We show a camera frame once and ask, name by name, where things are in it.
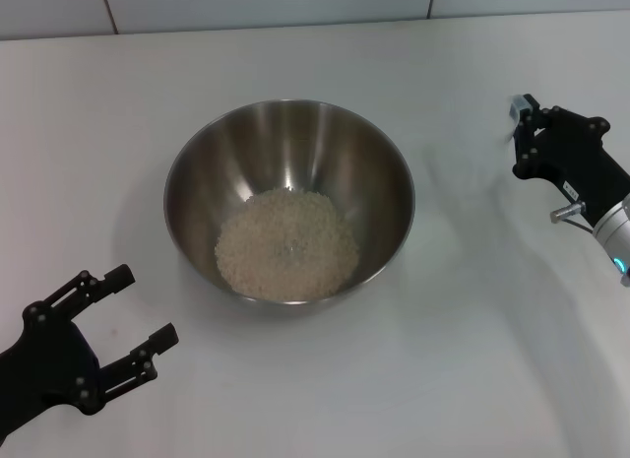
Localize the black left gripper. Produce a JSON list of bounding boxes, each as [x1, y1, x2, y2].
[[0, 263, 180, 438]]

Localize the stainless steel mixing bowl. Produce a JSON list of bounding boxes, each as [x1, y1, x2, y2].
[[162, 98, 415, 317]]

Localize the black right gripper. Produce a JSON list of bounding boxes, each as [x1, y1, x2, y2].
[[508, 93, 630, 229]]

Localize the white rice grains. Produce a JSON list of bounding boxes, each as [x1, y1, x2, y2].
[[215, 187, 360, 301]]

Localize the right gripper metal connector cable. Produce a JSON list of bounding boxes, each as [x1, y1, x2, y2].
[[549, 200, 599, 232]]

